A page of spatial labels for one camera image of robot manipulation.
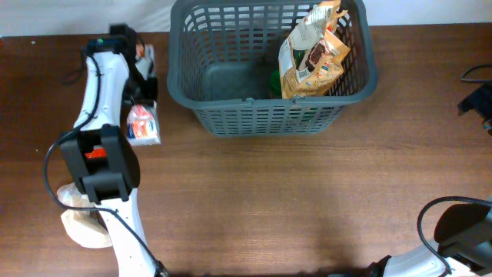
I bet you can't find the colourful tissue multipack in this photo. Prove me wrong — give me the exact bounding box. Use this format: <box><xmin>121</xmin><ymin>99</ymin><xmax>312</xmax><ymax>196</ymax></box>
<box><xmin>126</xmin><ymin>44</ymin><xmax>161</xmax><ymax>146</ymax></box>

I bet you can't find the green lid jar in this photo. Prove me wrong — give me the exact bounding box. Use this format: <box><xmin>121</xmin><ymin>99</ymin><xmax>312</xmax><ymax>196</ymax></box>
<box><xmin>269</xmin><ymin>70</ymin><xmax>282</xmax><ymax>99</ymax></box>

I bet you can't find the orange snack bag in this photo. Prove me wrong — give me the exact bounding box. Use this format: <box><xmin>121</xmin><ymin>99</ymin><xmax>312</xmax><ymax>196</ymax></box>
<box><xmin>278</xmin><ymin>0</ymin><xmax>351</xmax><ymax>98</ymax></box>

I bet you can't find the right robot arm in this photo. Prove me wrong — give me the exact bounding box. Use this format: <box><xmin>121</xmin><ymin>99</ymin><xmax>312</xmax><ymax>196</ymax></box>
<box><xmin>359</xmin><ymin>195</ymin><xmax>491</xmax><ymax>276</ymax></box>

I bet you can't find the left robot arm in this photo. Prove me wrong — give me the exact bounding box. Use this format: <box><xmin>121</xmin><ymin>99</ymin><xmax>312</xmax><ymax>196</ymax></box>
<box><xmin>48</xmin><ymin>24</ymin><xmax>168</xmax><ymax>276</ymax></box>

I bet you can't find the orange noodle packet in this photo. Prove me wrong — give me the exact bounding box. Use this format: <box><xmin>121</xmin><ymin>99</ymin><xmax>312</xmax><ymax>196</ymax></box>
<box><xmin>85</xmin><ymin>147</ymin><xmax>107</xmax><ymax>159</ymax></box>

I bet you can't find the grey plastic basket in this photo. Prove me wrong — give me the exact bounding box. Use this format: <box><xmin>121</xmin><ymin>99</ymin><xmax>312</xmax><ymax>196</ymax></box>
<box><xmin>167</xmin><ymin>0</ymin><xmax>378</xmax><ymax>136</ymax></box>

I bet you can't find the white plastic wrapped bread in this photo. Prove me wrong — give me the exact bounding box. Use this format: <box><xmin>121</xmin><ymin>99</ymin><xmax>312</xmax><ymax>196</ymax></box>
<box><xmin>57</xmin><ymin>183</ymin><xmax>112</xmax><ymax>249</ymax></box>

